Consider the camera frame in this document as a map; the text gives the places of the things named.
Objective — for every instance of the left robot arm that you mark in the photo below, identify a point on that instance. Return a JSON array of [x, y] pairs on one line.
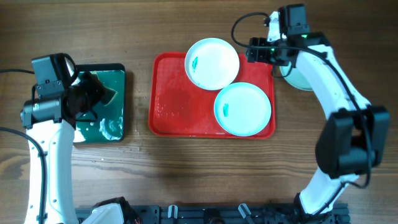
[[50, 125]]

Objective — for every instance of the red plastic tray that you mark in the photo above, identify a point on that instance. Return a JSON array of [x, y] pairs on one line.
[[178, 108]]

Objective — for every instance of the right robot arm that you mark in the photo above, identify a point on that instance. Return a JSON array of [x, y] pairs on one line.
[[353, 138]]

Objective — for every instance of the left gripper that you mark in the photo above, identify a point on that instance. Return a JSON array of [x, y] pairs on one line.
[[88, 78]]

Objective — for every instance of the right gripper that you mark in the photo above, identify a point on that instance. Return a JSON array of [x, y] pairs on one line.
[[257, 55]]

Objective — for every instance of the white round plate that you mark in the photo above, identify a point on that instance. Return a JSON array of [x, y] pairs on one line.
[[211, 64]]

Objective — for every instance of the light blue plate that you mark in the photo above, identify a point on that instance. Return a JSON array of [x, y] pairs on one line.
[[242, 109], [295, 78]]

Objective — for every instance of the green dish sponge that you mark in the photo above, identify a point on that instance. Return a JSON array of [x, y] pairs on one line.
[[109, 95]]

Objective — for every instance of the black tray with green water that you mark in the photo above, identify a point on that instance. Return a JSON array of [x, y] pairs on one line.
[[104, 123]]

